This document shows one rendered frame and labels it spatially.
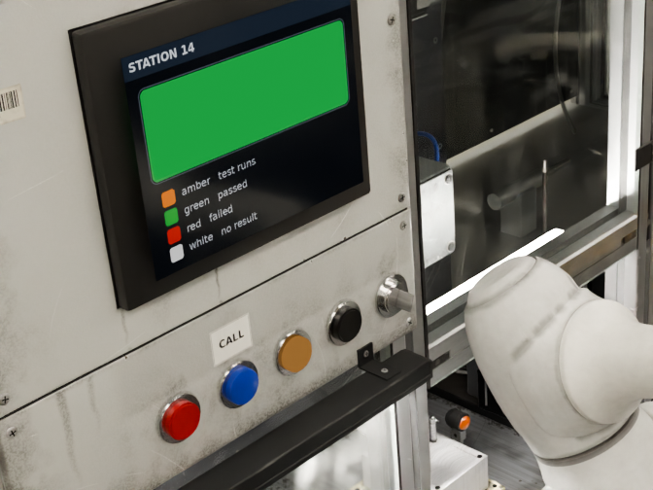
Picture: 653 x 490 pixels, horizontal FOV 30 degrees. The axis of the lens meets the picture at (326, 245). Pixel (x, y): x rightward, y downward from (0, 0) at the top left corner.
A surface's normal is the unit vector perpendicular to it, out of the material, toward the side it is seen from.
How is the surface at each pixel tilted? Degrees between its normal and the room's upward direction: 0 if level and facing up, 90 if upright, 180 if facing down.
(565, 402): 103
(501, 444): 0
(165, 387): 90
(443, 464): 0
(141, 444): 90
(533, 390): 94
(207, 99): 90
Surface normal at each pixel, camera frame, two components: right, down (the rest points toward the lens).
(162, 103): 0.71, 0.26
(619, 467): 0.17, 0.12
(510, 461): -0.08, -0.90
